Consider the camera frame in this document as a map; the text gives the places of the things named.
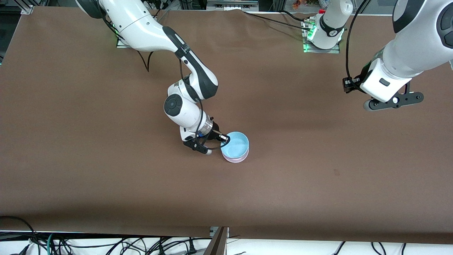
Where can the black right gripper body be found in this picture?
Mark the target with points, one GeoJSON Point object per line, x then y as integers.
{"type": "Point", "coordinates": [215, 131]}

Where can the blue bowl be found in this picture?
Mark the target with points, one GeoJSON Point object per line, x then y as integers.
{"type": "Point", "coordinates": [235, 145]}

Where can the pink bowl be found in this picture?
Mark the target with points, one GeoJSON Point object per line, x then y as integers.
{"type": "Point", "coordinates": [236, 160]}

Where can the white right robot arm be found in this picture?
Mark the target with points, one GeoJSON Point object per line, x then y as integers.
{"type": "Point", "coordinates": [184, 109]}

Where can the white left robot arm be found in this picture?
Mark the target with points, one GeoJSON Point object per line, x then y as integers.
{"type": "Point", "coordinates": [407, 56]}

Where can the brown table cover sheet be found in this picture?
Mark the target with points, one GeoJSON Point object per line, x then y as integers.
{"type": "Point", "coordinates": [212, 194]}

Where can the orange object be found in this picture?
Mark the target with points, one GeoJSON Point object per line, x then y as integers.
{"type": "Point", "coordinates": [299, 4]}

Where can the brown wooden beam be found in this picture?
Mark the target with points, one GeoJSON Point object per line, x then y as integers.
{"type": "Point", "coordinates": [217, 246]}

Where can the grey power strip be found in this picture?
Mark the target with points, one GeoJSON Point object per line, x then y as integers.
{"type": "Point", "coordinates": [231, 4]}

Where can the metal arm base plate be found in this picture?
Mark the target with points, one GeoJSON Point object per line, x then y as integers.
{"type": "Point", "coordinates": [322, 51]}
{"type": "Point", "coordinates": [122, 45]}

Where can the small metal bracket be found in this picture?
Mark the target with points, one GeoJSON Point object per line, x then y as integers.
{"type": "Point", "coordinates": [213, 232]}

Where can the aluminium corner bracket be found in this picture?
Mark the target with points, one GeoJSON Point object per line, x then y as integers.
{"type": "Point", "coordinates": [27, 10]}

